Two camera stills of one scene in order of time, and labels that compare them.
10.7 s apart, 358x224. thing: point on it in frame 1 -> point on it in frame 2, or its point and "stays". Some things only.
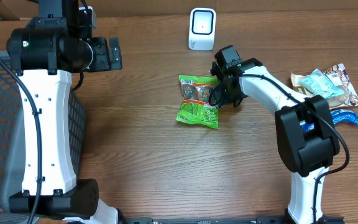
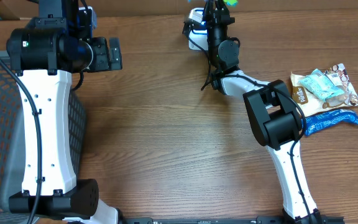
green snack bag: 195,107 -> 231,2
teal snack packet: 328,85 stays
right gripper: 218,99 -> 218,13
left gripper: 104,62 stays
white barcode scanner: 202,28 stays
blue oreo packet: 337,116 stays
